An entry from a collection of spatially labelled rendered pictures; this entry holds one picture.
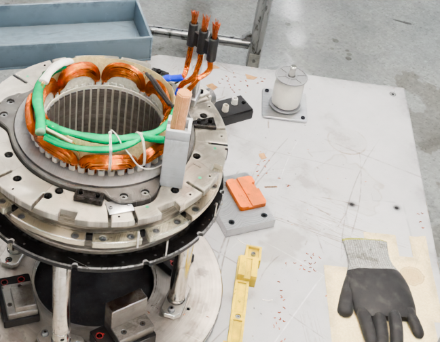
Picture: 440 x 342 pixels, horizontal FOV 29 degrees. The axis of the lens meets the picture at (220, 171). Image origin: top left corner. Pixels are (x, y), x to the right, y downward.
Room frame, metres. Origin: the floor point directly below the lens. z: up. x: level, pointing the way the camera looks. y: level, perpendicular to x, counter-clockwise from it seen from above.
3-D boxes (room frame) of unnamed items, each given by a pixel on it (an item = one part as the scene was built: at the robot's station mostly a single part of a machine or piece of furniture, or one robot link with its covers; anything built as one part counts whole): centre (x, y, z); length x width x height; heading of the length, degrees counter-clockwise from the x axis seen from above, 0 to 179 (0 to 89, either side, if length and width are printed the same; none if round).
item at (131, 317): (0.72, 0.08, 0.85); 0.06 x 0.04 x 0.05; 132
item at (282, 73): (1.34, -0.10, 0.82); 0.06 x 0.06 x 0.07
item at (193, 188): (0.81, 0.16, 1.09); 0.32 x 0.32 x 0.01
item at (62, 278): (0.68, 0.17, 0.91); 0.02 x 0.02 x 0.21
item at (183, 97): (0.74, 0.06, 1.20); 0.02 x 0.02 x 0.06
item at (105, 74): (0.89, 0.15, 1.12); 0.06 x 0.02 x 0.04; 90
